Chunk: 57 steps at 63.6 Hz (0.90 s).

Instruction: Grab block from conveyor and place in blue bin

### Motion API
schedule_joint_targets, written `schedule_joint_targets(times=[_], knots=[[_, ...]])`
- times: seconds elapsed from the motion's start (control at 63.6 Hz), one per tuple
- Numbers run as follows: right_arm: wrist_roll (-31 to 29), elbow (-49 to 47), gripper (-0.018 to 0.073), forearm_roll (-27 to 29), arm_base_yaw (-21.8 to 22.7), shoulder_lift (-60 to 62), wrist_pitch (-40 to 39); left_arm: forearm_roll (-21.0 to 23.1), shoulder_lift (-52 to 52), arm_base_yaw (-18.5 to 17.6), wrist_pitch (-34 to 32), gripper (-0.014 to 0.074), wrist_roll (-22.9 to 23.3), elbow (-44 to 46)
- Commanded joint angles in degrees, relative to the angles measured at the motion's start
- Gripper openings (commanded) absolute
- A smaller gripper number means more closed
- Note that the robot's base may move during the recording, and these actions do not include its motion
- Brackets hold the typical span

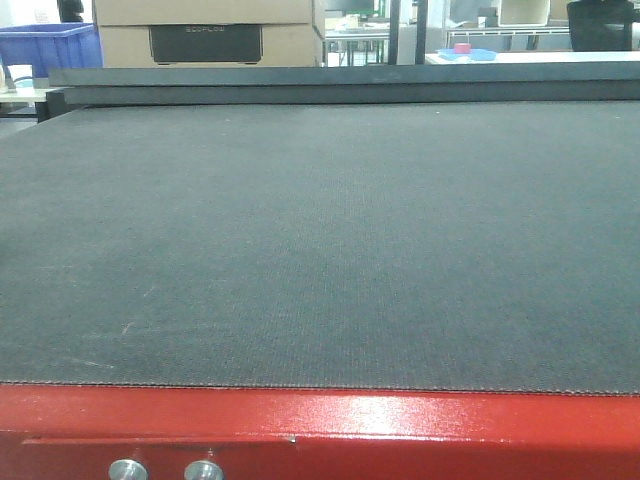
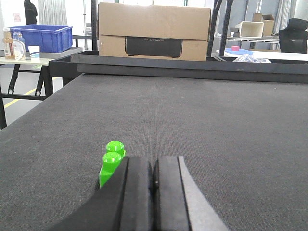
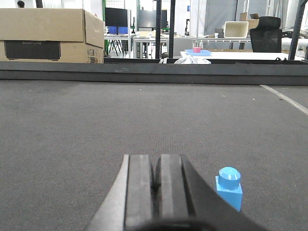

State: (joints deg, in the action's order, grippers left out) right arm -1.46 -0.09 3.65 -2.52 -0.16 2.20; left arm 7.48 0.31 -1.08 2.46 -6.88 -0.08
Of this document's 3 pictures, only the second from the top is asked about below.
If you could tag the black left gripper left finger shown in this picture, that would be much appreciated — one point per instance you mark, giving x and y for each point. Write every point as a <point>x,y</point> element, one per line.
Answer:
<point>123,204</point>

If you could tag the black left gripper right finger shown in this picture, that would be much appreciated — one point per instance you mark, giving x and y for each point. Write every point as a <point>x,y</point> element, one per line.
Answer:
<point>179,205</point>

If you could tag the green toy building block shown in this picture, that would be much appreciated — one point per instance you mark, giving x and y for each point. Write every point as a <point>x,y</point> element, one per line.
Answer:
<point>114,154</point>

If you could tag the crumpled plastic bag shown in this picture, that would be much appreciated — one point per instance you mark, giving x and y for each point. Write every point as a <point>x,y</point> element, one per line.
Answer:
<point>246,58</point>

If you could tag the folding side table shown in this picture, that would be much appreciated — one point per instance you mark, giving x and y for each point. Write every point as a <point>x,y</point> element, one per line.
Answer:
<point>44,87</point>

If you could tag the pink tape roll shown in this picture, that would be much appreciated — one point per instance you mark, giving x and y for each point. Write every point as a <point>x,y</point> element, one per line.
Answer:
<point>235,48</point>

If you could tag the large brown cardboard box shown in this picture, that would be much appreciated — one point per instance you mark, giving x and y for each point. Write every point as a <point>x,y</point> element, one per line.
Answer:
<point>153,31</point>

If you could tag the white paper cup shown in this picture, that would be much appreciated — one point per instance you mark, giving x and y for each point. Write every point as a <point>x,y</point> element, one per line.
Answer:
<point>34,52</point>

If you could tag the blue plastic crate on table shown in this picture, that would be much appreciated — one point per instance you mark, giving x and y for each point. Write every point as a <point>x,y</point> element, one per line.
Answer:
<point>50,38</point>

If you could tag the white open box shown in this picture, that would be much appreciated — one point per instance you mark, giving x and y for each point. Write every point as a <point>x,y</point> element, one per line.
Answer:
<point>249,29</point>

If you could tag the clear plastic bottle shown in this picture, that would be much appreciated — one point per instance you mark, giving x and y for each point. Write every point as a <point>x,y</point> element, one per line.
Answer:
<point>19,46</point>

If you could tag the brown labelled bottle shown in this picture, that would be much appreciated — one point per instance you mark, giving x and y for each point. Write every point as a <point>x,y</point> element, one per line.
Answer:
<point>8,44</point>

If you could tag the black office chair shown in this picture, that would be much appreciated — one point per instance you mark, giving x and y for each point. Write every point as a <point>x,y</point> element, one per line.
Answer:
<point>293,39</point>

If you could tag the small brown cardboard box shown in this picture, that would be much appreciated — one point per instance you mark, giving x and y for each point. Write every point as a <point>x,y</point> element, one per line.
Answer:
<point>268,21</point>

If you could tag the person in black clothes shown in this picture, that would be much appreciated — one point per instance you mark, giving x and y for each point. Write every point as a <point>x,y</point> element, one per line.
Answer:
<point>30,12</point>

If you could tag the black conveyor end rail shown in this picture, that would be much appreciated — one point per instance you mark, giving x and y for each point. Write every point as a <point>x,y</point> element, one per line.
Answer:
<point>214,68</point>

